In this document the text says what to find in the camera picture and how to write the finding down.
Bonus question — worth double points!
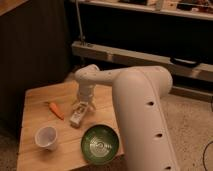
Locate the white bottle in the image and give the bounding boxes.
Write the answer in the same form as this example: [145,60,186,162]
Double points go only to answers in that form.
[70,102,88,128]

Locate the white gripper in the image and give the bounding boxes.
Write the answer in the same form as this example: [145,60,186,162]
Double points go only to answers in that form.
[72,85,96,112]

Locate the white plastic cup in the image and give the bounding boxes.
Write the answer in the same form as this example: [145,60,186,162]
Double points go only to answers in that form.
[34,126,58,151]

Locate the black handle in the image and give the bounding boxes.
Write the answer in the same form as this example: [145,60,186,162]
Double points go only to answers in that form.
[170,57,201,68]

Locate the orange carrot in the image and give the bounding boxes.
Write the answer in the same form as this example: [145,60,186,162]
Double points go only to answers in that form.
[48,102,64,120]

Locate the wooden shelf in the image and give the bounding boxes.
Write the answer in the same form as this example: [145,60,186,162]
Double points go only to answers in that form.
[78,0,213,21]

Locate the grey metal beam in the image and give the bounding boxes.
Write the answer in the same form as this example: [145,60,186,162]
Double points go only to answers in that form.
[71,41,213,82]

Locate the metal pole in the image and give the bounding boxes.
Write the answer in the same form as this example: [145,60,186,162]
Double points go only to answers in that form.
[75,0,85,45]

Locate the green ceramic bowl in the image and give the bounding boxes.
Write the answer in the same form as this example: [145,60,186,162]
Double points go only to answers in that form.
[81,124,119,165]

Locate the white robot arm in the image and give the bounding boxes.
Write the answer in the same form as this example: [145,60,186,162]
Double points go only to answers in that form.
[75,64,180,171]

